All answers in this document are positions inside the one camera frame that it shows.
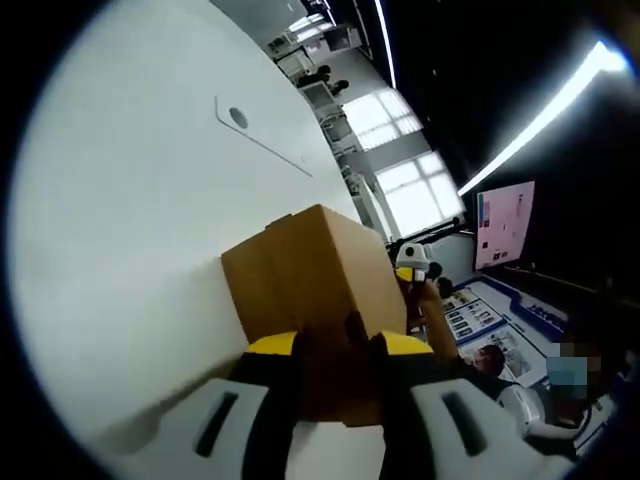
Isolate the large display screen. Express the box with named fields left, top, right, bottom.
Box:
left=472, top=180, right=536, bottom=272

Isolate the white worn device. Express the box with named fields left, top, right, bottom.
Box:
left=494, top=384, right=549, bottom=429

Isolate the table socket panel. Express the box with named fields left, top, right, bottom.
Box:
left=213, top=93, right=315, bottom=180

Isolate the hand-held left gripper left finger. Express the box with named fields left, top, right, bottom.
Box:
left=149, top=331, right=304, bottom=480

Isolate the window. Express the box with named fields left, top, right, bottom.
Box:
left=343, top=88, right=465, bottom=237

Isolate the long ceiling light strip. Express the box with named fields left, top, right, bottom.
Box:
left=457, top=42, right=627, bottom=197

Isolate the brown cardboard shoe box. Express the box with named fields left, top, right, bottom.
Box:
left=221, top=203, right=409, bottom=429

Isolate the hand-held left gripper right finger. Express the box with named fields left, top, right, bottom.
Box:
left=369, top=329, right=576, bottom=480

